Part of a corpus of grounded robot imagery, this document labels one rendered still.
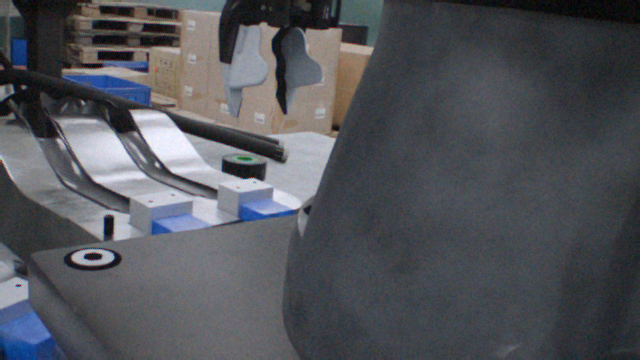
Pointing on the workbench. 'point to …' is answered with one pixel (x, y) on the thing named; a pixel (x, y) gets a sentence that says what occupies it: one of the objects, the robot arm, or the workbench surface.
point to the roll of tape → (245, 166)
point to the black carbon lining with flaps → (138, 151)
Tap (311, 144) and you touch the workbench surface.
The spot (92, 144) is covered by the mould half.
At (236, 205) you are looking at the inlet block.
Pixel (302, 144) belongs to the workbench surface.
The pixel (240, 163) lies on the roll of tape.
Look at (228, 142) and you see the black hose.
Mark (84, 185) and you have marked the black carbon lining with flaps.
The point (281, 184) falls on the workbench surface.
